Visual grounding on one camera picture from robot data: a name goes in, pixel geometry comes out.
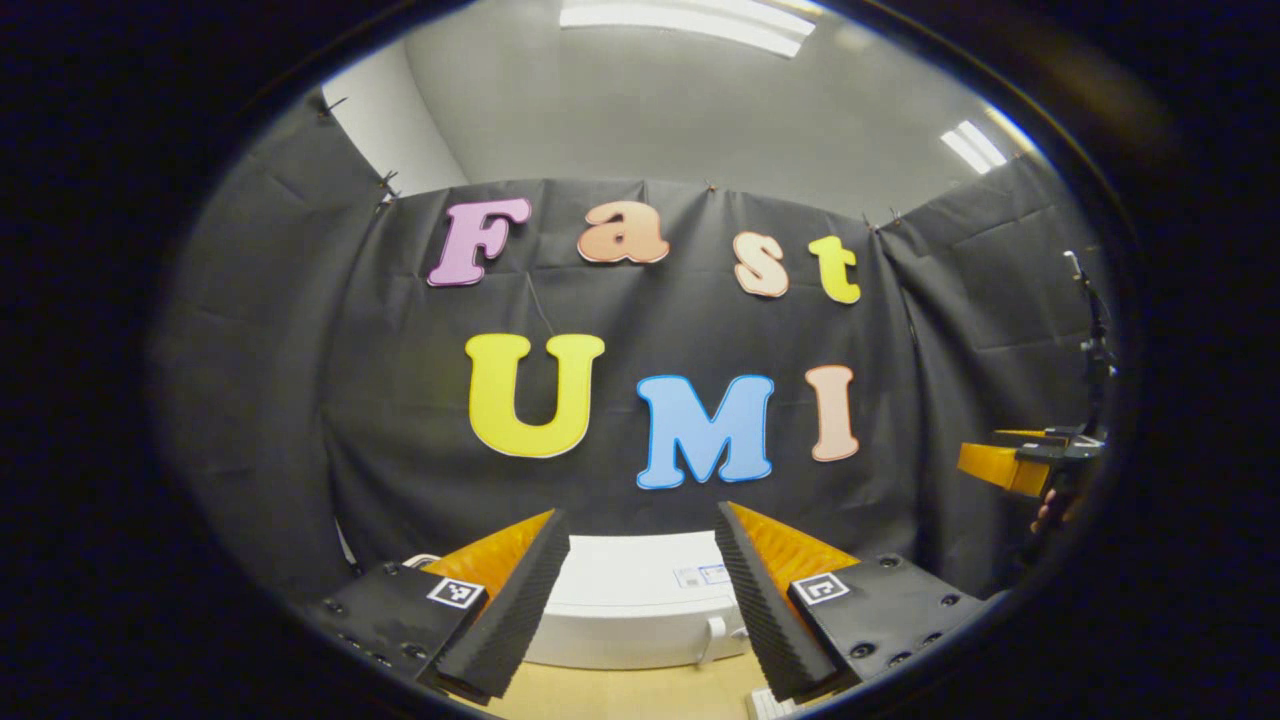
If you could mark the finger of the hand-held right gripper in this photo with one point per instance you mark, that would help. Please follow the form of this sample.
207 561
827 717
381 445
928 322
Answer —
1000 468
1035 437

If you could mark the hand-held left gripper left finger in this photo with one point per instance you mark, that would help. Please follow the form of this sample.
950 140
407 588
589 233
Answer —
505 610

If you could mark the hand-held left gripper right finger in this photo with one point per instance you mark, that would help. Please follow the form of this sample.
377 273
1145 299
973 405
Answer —
765 610

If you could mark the white microwave oven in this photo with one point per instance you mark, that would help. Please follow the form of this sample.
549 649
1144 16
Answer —
630 610

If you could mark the small white ribbed tray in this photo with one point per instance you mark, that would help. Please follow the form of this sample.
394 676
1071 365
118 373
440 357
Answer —
770 705

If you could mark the small ceiling light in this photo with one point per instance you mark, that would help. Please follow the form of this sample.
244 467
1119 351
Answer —
975 145

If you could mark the black backdrop cloth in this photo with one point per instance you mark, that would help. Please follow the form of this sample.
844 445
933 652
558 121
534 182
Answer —
300 380

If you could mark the large ceiling light panel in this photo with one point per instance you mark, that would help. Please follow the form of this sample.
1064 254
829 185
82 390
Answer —
690 20

